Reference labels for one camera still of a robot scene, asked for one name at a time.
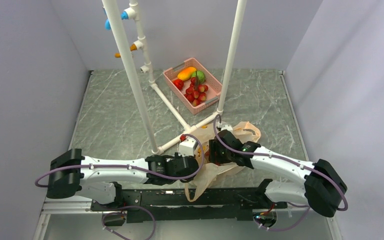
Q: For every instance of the green fake custard apple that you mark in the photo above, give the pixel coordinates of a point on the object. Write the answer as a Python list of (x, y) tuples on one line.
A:
[(199, 75)]

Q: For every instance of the blue plastic faucet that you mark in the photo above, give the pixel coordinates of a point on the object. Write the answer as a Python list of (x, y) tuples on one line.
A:
[(124, 16)]

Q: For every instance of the yellow orange fake mango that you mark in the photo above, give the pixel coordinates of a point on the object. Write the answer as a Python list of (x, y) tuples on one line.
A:
[(186, 73)]

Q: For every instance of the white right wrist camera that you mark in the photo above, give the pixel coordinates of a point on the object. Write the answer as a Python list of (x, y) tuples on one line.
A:
[(221, 126)]

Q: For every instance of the pink perforated plastic basket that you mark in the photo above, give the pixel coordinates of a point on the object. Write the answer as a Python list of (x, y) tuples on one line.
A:
[(214, 85)]

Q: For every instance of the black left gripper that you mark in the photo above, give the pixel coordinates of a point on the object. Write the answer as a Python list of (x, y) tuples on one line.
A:
[(177, 156)]

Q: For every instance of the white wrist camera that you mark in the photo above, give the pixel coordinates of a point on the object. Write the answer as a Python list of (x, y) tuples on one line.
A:
[(187, 146), (221, 126)]

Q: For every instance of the translucent orange plastic bag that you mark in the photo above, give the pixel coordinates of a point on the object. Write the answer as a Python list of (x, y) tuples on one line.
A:
[(212, 174)]

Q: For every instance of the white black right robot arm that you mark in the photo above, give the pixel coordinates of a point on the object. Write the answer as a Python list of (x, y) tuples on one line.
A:
[(313, 184)]

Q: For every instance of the red fake fruit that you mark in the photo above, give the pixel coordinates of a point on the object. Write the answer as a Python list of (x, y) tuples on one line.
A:
[(178, 83)]

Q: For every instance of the white PVC pipe frame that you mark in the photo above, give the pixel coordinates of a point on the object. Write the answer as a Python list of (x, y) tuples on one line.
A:
[(116, 23)]

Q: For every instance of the red fake strawberry bunch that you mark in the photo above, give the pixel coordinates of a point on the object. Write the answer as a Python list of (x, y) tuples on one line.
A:
[(196, 93)]

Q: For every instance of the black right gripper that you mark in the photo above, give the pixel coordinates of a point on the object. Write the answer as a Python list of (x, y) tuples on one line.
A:
[(214, 146)]

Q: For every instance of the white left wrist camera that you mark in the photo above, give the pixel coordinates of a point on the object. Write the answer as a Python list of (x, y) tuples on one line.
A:
[(187, 146)]

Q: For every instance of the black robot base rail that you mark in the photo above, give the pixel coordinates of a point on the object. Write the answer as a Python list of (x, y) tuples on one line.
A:
[(172, 205)]

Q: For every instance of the orange brass faucet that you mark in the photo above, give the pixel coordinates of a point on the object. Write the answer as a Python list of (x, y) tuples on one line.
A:
[(133, 47)]

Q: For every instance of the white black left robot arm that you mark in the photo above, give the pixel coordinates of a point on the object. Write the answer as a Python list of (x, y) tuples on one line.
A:
[(73, 174)]

